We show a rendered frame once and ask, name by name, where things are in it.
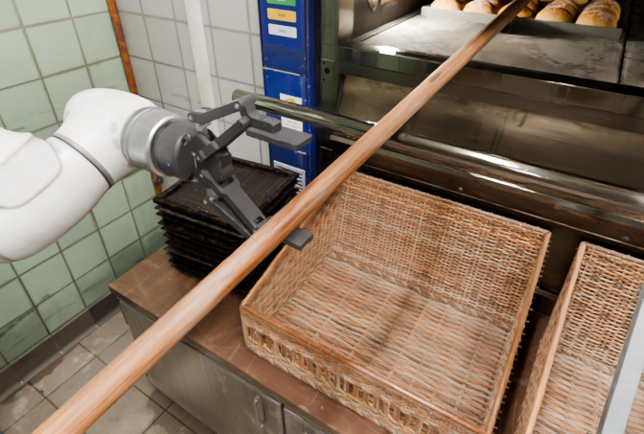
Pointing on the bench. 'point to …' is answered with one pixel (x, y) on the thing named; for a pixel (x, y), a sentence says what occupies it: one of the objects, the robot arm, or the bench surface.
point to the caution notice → (290, 119)
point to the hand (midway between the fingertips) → (298, 193)
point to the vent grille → (294, 171)
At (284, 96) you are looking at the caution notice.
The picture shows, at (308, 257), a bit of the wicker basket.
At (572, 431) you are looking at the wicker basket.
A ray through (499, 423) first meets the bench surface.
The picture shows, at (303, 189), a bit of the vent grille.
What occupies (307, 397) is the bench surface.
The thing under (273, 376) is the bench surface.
